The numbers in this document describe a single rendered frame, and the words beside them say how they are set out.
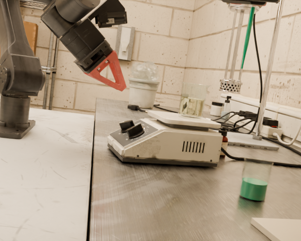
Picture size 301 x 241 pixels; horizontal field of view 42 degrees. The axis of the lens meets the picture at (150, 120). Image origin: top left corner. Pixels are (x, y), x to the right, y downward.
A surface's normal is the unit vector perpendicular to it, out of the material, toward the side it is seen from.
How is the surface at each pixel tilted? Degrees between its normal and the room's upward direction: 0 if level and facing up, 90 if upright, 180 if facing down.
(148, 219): 0
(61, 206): 0
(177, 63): 90
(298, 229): 0
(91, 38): 90
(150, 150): 90
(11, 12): 53
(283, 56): 90
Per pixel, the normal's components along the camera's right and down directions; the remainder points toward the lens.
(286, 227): 0.14, -0.98
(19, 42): 0.62, -0.44
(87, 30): 0.31, 0.16
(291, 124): -0.98, -0.12
